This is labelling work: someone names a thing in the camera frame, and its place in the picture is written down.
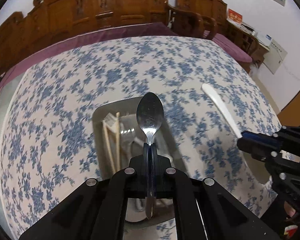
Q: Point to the carved wooden sofa bench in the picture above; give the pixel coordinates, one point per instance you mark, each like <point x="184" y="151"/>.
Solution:
<point x="52" y="21"/>

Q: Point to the small steel spoon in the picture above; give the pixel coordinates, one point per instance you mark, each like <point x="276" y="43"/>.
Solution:
<point x="149" y="115"/>

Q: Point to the wooden side table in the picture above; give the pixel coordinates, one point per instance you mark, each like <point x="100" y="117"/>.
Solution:
<point x="248" y="43"/>

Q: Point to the carved wooden armchair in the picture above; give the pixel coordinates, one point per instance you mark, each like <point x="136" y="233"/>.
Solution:
<point x="213" y="12"/>

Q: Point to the cream chopstick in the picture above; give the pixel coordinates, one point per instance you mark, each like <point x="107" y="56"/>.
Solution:
<point x="106" y="136"/>
<point x="118" y="132"/>

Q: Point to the white plastic spoon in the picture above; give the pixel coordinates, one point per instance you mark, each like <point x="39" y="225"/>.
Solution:
<point x="220" y="104"/>

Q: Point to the white wall cabinet door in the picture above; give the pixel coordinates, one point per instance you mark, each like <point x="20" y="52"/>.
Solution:
<point x="274" y="57"/>

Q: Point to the white router box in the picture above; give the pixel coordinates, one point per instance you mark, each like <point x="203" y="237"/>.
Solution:
<point x="263" y="38"/>

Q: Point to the blue floral tablecloth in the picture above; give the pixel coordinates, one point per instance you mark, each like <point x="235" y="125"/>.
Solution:
<point x="73" y="117"/>

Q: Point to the purple armchair cushion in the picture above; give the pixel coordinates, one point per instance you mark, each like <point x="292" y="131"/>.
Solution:
<point x="233" y="50"/>

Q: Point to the red greeting card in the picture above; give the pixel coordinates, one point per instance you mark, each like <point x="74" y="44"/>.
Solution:
<point x="234" y="17"/>

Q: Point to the person's right hand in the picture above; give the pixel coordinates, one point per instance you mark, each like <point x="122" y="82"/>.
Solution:
<point x="290" y="211"/>

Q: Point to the metal rectangular tray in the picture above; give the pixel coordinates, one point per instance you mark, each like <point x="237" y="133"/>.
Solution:
<point x="131" y="144"/>

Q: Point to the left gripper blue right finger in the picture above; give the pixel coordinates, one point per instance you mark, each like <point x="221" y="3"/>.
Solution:
<point x="160" y="181"/>

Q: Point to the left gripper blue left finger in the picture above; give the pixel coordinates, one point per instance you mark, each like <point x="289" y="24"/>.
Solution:
<point x="139" y="187"/>

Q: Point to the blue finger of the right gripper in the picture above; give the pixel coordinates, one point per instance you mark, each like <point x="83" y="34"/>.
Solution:
<point x="260" y="138"/>
<point x="256" y="151"/>

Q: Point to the white plastic fork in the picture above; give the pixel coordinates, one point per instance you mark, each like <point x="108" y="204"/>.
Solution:
<point x="110" y="120"/>

